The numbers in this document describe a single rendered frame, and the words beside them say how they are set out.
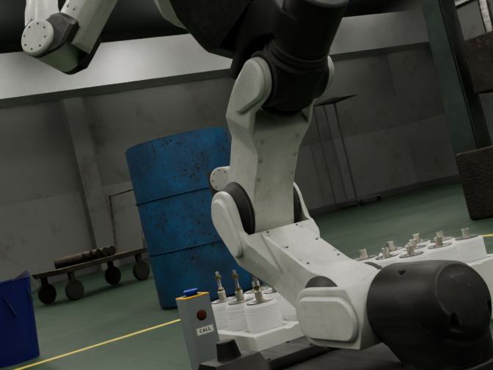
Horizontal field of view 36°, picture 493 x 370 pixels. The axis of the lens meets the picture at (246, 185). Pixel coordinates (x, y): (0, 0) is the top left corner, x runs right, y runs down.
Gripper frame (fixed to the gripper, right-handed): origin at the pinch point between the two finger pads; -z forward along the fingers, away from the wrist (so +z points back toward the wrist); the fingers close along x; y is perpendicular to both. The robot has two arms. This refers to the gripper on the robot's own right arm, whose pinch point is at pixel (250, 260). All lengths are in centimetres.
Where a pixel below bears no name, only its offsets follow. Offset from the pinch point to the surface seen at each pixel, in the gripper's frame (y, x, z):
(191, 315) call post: -16.0, 12.1, -9.6
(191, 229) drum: -82, -228, 8
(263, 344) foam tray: 0.3, 9.7, -21.1
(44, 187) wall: -496, -894, 111
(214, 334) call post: -12.0, 8.8, -16.2
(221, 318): -15.3, -13.5, -15.7
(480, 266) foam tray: 61, -40, -20
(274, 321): 3.2, 3.5, -16.9
